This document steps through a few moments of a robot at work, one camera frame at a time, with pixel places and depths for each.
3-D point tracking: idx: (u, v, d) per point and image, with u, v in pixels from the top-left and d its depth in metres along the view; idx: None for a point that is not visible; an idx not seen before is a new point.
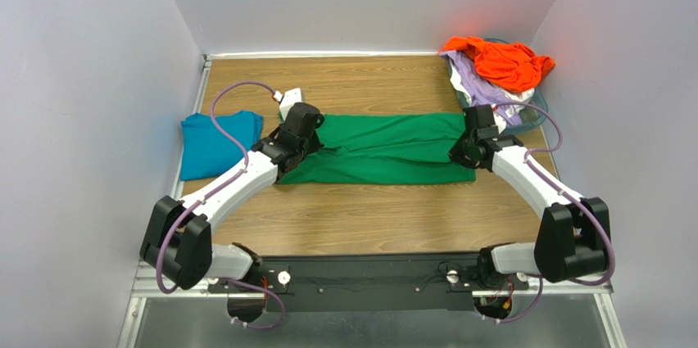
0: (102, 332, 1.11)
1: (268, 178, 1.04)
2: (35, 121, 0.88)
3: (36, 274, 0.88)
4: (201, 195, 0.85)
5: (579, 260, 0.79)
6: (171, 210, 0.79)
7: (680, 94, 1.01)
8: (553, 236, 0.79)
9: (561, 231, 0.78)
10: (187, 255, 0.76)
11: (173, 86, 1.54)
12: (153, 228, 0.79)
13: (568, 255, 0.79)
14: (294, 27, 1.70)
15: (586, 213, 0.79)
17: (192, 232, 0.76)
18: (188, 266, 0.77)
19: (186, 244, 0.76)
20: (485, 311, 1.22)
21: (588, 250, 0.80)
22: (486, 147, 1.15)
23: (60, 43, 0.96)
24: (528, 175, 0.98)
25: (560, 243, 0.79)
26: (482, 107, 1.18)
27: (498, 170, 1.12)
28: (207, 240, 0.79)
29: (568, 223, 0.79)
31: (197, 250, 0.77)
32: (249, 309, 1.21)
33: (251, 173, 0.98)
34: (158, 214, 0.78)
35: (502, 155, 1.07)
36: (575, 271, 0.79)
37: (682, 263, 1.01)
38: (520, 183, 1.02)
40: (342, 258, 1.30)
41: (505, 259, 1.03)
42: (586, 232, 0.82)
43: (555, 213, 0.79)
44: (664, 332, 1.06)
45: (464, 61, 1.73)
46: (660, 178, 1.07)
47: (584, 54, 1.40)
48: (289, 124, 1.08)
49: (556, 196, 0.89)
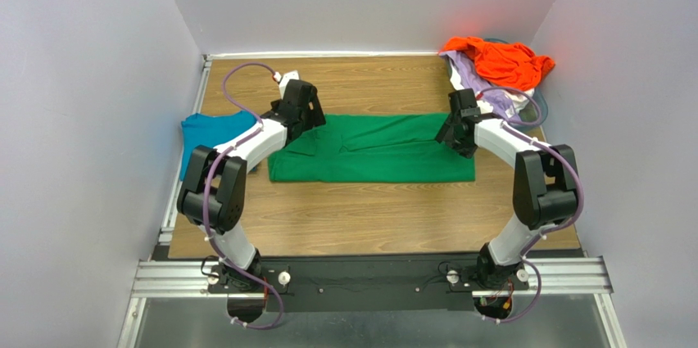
0: (102, 332, 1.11)
1: (280, 141, 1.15)
2: (35, 120, 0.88)
3: (34, 275, 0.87)
4: (232, 142, 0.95)
5: (553, 202, 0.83)
6: (208, 155, 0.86)
7: (680, 94, 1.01)
8: (524, 177, 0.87)
9: (531, 170, 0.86)
10: (229, 189, 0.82)
11: (173, 86, 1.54)
12: (191, 175, 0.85)
13: (541, 196, 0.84)
14: (294, 27, 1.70)
15: (553, 153, 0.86)
17: (233, 167, 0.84)
18: (230, 200, 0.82)
19: (227, 178, 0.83)
20: (485, 311, 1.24)
21: (561, 192, 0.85)
22: (469, 125, 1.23)
23: (60, 43, 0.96)
24: (506, 137, 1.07)
25: (531, 183, 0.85)
26: (464, 92, 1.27)
27: (481, 142, 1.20)
28: (242, 178, 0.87)
29: (537, 164, 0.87)
31: (236, 187, 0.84)
32: (249, 309, 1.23)
33: (269, 129, 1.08)
34: (196, 160, 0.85)
35: (482, 125, 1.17)
36: (550, 213, 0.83)
37: (683, 264, 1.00)
38: (500, 146, 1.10)
40: (342, 258, 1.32)
41: (502, 246, 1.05)
42: (559, 179, 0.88)
43: (526, 155, 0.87)
44: (664, 332, 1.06)
45: (464, 61, 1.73)
46: (661, 178, 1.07)
47: (584, 54, 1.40)
48: (288, 97, 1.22)
49: (528, 145, 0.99)
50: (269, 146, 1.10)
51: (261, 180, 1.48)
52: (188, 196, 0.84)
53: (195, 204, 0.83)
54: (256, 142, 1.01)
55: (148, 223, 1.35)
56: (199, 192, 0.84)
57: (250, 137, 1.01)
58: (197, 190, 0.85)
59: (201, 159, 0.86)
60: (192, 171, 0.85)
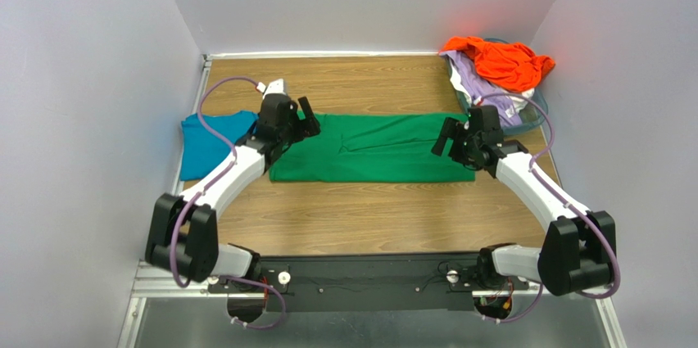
0: (102, 332, 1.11)
1: (260, 169, 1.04)
2: (35, 119, 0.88)
3: (34, 274, 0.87)
4: (199, 186, 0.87)
5: (585, 273, 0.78)
6: (174, 205, 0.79)
7: (679, 95, 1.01)
8: (558, 249, 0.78)
9: (567, 246, 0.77)
10: (197, 244, 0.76)
11: (172, 85, 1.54)
12: (156, 227, 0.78)
13: (573, 269, 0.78)
14: (294, 25, 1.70)
15: (593, 228, 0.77)
17: (201, 219, 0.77)
18: (200, 254, 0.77)
19: (196, 233, 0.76)
20: (485, 311, 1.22)
21: (592, 263, 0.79)
22: (490, 154, 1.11)
23: (60, 42, 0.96)
24: (533, 185, 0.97)
25: (566, 258, 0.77)
26: (487, 110, 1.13)
27: (502, 178, 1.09)
28: (213, 228, 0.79)
29: (574, 237, 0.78)
31: (206, 239, 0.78)
32: (247, 309, 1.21)
33: (243, 160, 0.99)
34: (160, 211, 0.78)
35: (506, 163, 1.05)
36: (582, 286, 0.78)
37: (683, 263, 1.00)
38: (526, 192, 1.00)
40: (342, 258, 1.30)
41: (507, 261, 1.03)
42: (591, 246, 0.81)
43: (561, 228, 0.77)
44: (664, 332, 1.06)
45: (464, 61, 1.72)
46: (662, 178, 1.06)
47: (584, 54, 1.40)
48: (264, 116, 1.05)
49: (562, 208, 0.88)
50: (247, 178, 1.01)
51: (261, 180, 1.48)
52: (155, 250, 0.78)
53: (164, 259, 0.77)
54: (228, 181, 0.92)
55: (148, 223, 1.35)
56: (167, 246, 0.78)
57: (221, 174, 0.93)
58: (165, 243, 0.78)
59: (165, 209, 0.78)
60: (157, 220, 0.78)
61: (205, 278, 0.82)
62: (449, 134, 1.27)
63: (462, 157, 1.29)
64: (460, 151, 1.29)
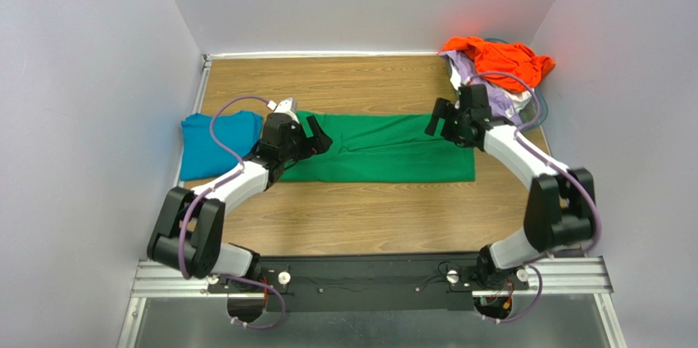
0: (101, 332, 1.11)
1: (262, 184, 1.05)
2: (34, 119, 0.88)
3: (33, 273, 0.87)
4: (210, 184, 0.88)
5: (567, 228, 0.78)
6: (184, 197, 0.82)
7: (679, 94, 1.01)
8: (540, 204, 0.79)
9: (548, 199, 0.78)
10: (205, 235, 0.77)
11: (172, 85, 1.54)
12: (165, 218, 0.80)
13: (556, 224, 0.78)
14: (294, 26, 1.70)
15: (573, 182, 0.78)
17: (210, 210, 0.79)
18: (206, 246, 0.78)
19: (203, 224, 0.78)
20: (485, 311, 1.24)
21: (575, 219, 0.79)
22: (478, 128, 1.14)
23: (59, 42, 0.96)
24: (518, 151, 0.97)
25: (547, 211, 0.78)
26: (476, 88, 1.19)
27: (491, 152, 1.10)
28: (221, 223, 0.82)
29: (556, 192, 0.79)
31: (213, 232, 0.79)
32: (248, 309, 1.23)
33: (250, 171, 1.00)
34: (170, 201, 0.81)
35: (493, 134, 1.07)
36: (564, 241, 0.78)
37: (684, 263, 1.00)
38: (512, 160, 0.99)
40: (342, 258, 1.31)
41: (503, 251, 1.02)
42: (573, 203, 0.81)
43: (541, 182, 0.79)
44: (664, 332, 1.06)
45: (464, 61, 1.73)
46: (662, 178, 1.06)
47: (584, 54, 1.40)
48: (266, 137, 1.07)
49: (543, 167, 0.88)
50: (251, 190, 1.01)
51: None
52: (159, 241, 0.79)
53: (169, 251, 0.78)
54: (234, 185, 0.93)
55: (148, 223, 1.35)
56: (172, 237, 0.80)
57: (228, 178, 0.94)
58: (170, 234, 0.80)
59: (176, 201, 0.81)
60: (166, 212, 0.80)
61: (206, 275, 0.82)
62: (441, 115, 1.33)
63: (454, 135, 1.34)
64: (451, 130, 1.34)
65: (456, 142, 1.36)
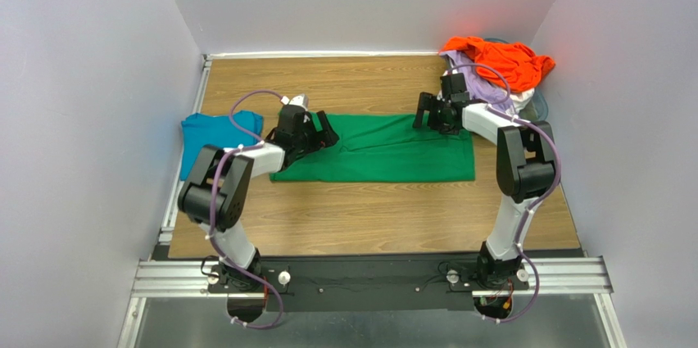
0: (102, 332, 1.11)
1: (278, 162, 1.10)
2: (34, 119, 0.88)
3: (33, 274, 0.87)
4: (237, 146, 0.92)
5: (533, 174, 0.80)
6: (215, 154, 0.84)
7: (680, 95, 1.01)
8: (504, 151, 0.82)
9: (511, 144, 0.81)
10: (235, 185, 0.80)
11: (172, 85, 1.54)
12: (196, 171, 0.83)
13: (521, 169, 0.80)
14: (294, 25, 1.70)
15: (534, 127, 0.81)
17: (240, 163, 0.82)
18: (234, 196, 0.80)
19: (233, 175, 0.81)
20: (485, 310, 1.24)
21: (540, 164, 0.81)
22: (458, 110, 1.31)
23: (59, 42, 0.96)
24: (488, 117, 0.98)
25: (512, 155, 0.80)
26: (455, 76, 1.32)
27: (468, 127, 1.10)
28: (248, 178, 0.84)
29: (518, 138, 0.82)
31: (242, 184, 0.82)
32: (250, 309, 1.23)
33: (269, 148, 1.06)
34: (204, 156, 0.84)
35: (469, 109, 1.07)
36: (529, 184, 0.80)
37: (684, 264, 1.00)
38: (485, 128, 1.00)
40: (342, 259, 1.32)
41: (497, 240, 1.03)
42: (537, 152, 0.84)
43: (506, 129, 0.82)
44: (664, 332, 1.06)
45: (464, 61, 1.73)
46: (662, 178, 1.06)
47: (584, 54, 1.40)
48: (283, 125, 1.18)
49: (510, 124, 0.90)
50: (269, 165, 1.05)
51: (261, 180, 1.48)
52: (189, 192, 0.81)
53: (199, 201, 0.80)
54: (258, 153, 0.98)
55: (148, 223, 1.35)
56: (201, 189, 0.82)
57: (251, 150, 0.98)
58: (201, 186, 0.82)
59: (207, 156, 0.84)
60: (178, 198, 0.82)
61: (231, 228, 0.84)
62: (425, 106, 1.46)
63: (439, 124, 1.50)
64: (436, 119, 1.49)
65: (441, 129, 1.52)
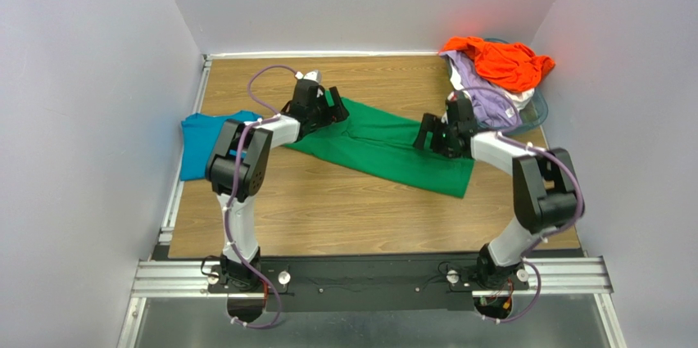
0: (102, 332, 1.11)
1: (294, 133, 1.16)
2: (34, 119, 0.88)
3: (33, 273, 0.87)
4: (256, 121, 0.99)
5: (555, 205, 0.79)
6: (237, 128, 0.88)
7: (680, 94, 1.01)
8: (523, 183, 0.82)
9: (530, 176, 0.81)
10: (257, 156, 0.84)
11: (172, 86, 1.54)
12: (219, 142, 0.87)
13: (542, 201, 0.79)
14: (293, 26, 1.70)
15: (552, 158, 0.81)
17: (261, 136, 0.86)
18: (256, 166, 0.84)
19: (256, 147, 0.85)
20: (485, 311, 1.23)
21: (561, 195, 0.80)
22: (465, 142, 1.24)
23: (59, 43, 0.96)
24: (499, 145, 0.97)
25: (532, 188, 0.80)
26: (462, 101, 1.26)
27: (478, 156, 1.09)
28: (269, 150, 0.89)
29: (536, 168, 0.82)
31: (263, 155, 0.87)
32: (250, 309, 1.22)
33: (286, 119, 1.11)
34: (226, 129, 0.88)
35: (477, 138, 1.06)
36: (551, 218, 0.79)
37: (685, 264, 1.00)
38: (496, 157, 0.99)
40: (342, 258, 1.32)
41: (503, 247, 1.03)
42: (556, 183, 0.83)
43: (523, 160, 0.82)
44: (665, 332, 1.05)
45: (464, 61, 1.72)
46: (662, 178, 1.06)
47: (584, 54, 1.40)
48: (298, 97, 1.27)
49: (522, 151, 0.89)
50: (285, 137, 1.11)
51: None
52: (215, 162, 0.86)
53: (224, 172, 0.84)
54: (277, 125, 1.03)
55: (148, 223, 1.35)
56: (225, 160, 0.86)
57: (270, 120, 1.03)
58: (225, 157, 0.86)
59: (229, 130, 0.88)
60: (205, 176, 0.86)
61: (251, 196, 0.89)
62: (428, 128, 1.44)
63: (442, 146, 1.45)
64: (440, 142, 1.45)
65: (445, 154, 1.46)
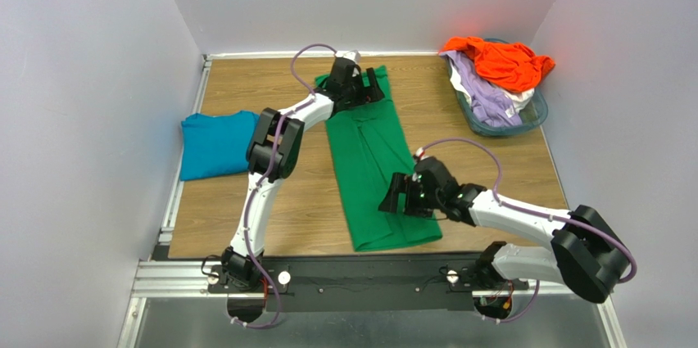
0: (101, 332, 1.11)
1: (327, 115, 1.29)
2: (34, 119, 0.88)
3: (33, 273, 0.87)
4: (291, 107, 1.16)
5: (609, 269, 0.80)
6: (273, 117, 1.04)
7: (681, 93, 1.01)
8: (574, 263, 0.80)
9: (578, 255, 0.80)
10: (290, 146, 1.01)
11: (172, 86, 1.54)
12: (259, 130, 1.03)
13: (598, 272, 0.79)
14: (293, 27, 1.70)
15: (587, 227, 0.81)
17: (293, 127, 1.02)
18: (289, 155, 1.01)
19: (288, 137, 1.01)
20: (485, 311, 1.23)
21: (606, 255, 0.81)
22: (461, 209, 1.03)
23: (60, 43, 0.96)
24: (514, 215, 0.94)
25: (585, 266, 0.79)
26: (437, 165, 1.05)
27: (483, 224, 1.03)
28: (301, 137, 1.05)
29: (579, 245, 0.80)
31: (295, 144, 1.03)
32: (249, 309, 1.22)
33: (319, 101, 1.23)
34: (264, 119, 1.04)
35: (480, 210, 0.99)
36: (612, 281, 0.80)
37: (685, 264, 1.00)
38: (512, 227, 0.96)
40: (343, 258, 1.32)
41: (514, 269, 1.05)
42: (593, 241, 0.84)
43: (564, 242, 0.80)
44: (664, 332, 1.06)
45: (464, 61, 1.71)
46: (662, 178, 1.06)
47: (584, 54, 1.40)
48: (334, 74, 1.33)
49: (549, 223, 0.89)
50: (319, 117, 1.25)
51: None
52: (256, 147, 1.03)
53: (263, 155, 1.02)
54: (309, 110, 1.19)
55: (148, 223, 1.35)
56: (264, 146, 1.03)
57: (304, 106, 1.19)
58: (263, 143, 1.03)
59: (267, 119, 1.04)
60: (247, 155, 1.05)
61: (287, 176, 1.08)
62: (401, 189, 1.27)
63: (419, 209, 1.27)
64: (414, 204, 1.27)
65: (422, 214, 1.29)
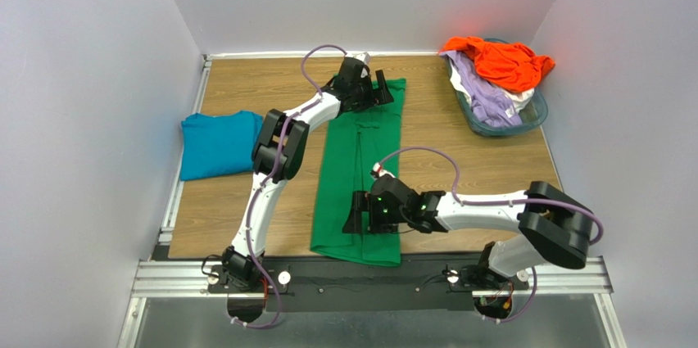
0: (102, 332, 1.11)
1: (333, 114, 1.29)
2: (34, 119, 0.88)
3: (33, 273, 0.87)
4: (297, 110, 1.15)
5: (581, 235, 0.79)
6: (278, 119, 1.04)
7: (681, 94, 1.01)
8: (546, 241, 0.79)
9: (547, 232, 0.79)
10: (295, 147, 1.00)
11: (172, 86, 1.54)
12: (265, 130, 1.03)
13: (571, 241, 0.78)
14: (293, 27, 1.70)
15: (546, 202, 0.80)
17: (298, 129, 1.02)
18: (294, 156, 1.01)
19: (294, 139, 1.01)
20: (485, 311, 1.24)
21: (572, 220, 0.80)
22: (429, 220, 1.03)
23: (60, 42, 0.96)
24: (477, 210, 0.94)
25: (557, 240, 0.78)
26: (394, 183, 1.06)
27: (456, 227, 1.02)
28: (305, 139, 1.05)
29: (545, 221, 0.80)
31: (300, 146, 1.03)
32: (250, 309, 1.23)
33: (326, 101, 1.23)
34: (269, 121, 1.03)
35: (446, 215, 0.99)
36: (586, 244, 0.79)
37: (685, 264, 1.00)
38: (480, 221, 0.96)
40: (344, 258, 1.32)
41: (509, 264, 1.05)
42: (558, 212, 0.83)
43: (530, 224, 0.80)
44: (665, 332, 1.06)
45: (464, 61, 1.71)
46: (662, 178, 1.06)
47: (584, 54, 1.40)
48: (343, 74, 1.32)
49: (511, 208, 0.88)
50: (324, 118, 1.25)
51: None
52: (260, 148, 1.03)
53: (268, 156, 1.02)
54: (315, 111, 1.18)
55: (148, 223, 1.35)
56: (269, 146, 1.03)
57: (310, 107, 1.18)
58: (269, 145, 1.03)
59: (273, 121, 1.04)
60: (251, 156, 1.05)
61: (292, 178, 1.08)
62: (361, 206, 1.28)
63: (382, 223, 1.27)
64: (378, 219, 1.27)
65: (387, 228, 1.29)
